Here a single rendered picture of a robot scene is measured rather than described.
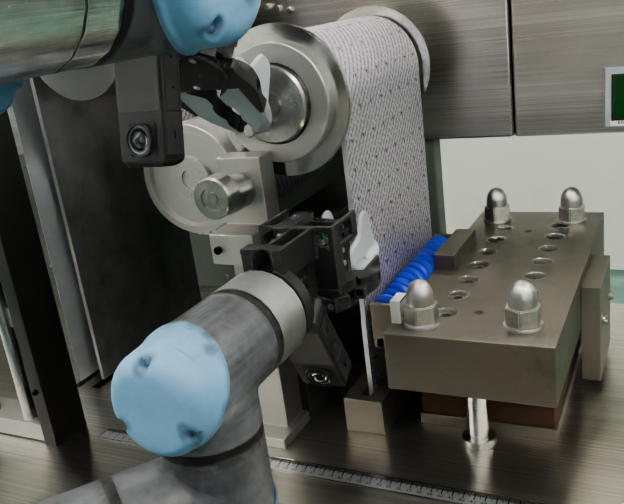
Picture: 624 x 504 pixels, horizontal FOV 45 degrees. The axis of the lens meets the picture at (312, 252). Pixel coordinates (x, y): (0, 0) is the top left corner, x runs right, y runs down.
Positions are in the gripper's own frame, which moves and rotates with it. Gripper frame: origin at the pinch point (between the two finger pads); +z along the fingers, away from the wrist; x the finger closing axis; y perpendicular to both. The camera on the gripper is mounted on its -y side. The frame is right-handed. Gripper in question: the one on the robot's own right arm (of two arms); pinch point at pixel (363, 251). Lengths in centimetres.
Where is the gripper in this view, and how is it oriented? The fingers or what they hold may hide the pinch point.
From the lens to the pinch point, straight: 77.7
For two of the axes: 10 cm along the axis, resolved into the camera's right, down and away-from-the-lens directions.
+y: -1.2, -9.4, -3.2
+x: -8.9, -0.3, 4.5
